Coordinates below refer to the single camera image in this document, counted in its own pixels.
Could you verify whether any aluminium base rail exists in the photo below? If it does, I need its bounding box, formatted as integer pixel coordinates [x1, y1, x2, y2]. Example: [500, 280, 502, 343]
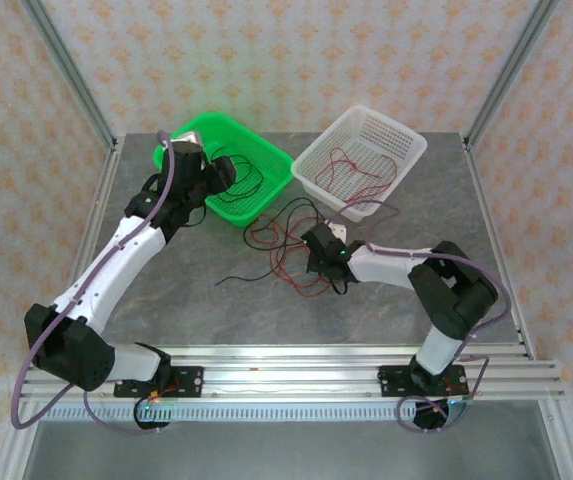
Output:
[18, 343, 567, 402]

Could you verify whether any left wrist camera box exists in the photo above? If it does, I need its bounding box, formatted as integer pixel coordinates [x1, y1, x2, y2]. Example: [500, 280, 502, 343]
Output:
[172, 130, 205, 149]

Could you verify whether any grey slotted cable duct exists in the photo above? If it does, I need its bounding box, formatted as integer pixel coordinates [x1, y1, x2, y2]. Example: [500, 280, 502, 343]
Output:
[40, 402, 463, 423]

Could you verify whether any aluminium frame post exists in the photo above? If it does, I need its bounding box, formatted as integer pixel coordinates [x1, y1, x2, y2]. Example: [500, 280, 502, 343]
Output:
[19, 0, 118, 147]
[0, 399, 43, 480]
[537, 398, 573, 480]
[464, 0, 561, 147]

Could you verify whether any aluminium table side rail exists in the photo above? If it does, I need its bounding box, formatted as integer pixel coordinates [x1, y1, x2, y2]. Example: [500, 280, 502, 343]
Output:
[44, 142, 125, 362]
[462, 137, 538, 362]

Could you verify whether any aluminium lower frame post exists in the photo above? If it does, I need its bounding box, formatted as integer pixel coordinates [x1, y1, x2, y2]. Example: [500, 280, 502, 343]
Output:
[0, 399, 43, 480]
[537, 398, 573, 480]

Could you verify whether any green plastic basket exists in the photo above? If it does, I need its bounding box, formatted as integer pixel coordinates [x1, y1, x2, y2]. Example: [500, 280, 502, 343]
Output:
[152, 111, 295, 229]

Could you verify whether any white plastic basket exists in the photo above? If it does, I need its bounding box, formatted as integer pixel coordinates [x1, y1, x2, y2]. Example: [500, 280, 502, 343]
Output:
[290, 104, 429, 224]

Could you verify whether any thin black cable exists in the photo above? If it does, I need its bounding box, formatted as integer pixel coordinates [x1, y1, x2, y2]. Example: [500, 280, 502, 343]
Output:
[216, 196, 328, 287]
[204, 141, 264, 206]
[243, 219, 281, 250]

